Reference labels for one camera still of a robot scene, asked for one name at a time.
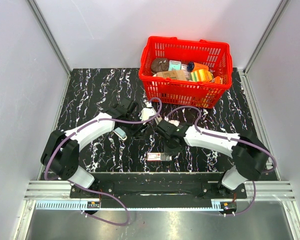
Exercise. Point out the teal label box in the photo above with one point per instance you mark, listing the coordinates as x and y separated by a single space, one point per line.
174 65

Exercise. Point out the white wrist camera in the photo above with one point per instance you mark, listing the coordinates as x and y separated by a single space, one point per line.
147 113
174 122

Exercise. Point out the cardboard box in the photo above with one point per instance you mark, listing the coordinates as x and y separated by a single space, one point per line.
173 74

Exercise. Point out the yellow green striped box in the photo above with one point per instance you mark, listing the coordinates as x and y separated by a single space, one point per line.
201 75

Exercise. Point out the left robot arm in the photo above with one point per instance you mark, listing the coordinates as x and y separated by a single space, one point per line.
61 153

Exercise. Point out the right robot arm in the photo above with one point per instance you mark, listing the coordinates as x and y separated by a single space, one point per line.
248 153

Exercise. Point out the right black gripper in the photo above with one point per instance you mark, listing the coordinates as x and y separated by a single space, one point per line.
172 151

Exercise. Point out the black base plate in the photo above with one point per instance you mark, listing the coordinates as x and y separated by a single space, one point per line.
163 191

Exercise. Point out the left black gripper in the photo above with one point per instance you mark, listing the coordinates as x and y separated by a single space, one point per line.
141 129

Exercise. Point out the small light blue stapler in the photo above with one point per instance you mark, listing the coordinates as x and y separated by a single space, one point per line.
120 133

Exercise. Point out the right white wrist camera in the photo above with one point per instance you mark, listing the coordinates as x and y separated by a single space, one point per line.
174 122

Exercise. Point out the orange bottle blue cap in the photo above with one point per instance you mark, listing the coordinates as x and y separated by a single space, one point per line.
194 66

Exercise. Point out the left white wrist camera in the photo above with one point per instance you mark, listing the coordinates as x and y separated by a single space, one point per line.
147 113

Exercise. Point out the staples box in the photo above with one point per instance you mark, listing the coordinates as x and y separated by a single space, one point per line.
158 157

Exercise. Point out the brown round sponge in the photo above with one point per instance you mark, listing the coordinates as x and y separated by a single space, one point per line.
159 65

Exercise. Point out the red plastic basket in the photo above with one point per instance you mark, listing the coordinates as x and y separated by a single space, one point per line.
216 55

